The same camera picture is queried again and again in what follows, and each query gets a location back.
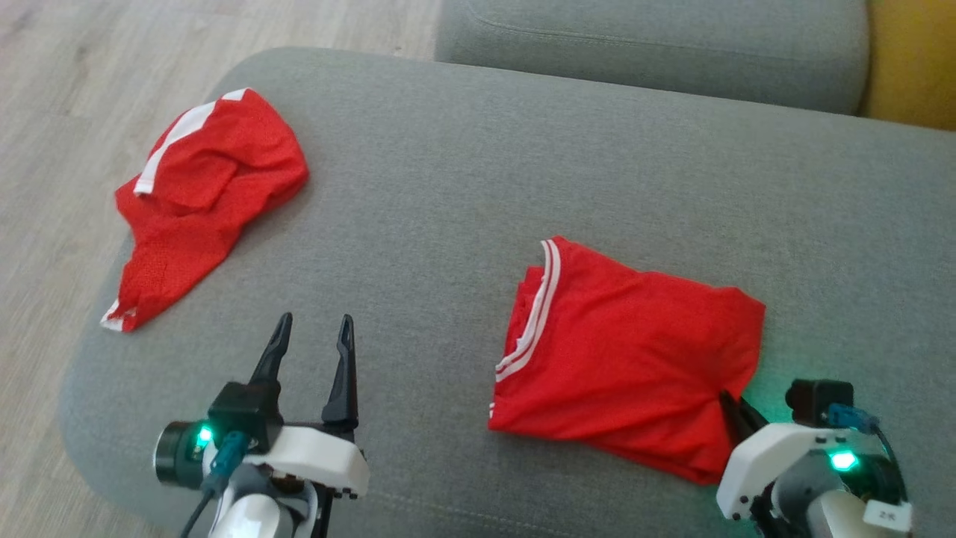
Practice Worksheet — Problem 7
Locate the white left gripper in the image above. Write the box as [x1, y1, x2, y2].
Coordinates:
[249, 312, 371, 538]

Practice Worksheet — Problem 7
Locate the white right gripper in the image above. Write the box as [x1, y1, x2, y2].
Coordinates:
[716, 389, 854, 538]

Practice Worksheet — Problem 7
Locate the red Bulls 23 jersey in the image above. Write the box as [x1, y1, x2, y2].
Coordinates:
[488, 236, 767, 486]

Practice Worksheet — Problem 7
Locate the red shorts white stripe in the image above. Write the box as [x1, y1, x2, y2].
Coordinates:
[101, 87, 310, 333]

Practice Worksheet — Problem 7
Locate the large grey sofa chaise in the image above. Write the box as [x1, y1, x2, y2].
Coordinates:
[60, 46, 956, 538]

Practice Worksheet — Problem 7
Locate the grey sofa seat cushion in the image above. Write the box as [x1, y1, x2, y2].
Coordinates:
[435, 0, 872, 116]

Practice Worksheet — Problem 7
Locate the yellow sofa back cushion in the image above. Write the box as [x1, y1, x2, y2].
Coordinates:
[857, 0, 956, 132]

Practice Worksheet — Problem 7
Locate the right camera cable teal plug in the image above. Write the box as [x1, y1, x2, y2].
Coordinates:
[825, 403, 909, 509]

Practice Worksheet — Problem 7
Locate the camera cable teal plug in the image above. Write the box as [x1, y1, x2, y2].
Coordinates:
[825, 403, 909, 509]
[179, 430, 252, 538]

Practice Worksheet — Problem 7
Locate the left camera cable teal plug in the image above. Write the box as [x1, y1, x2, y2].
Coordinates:
[179, 430, 252, 538]

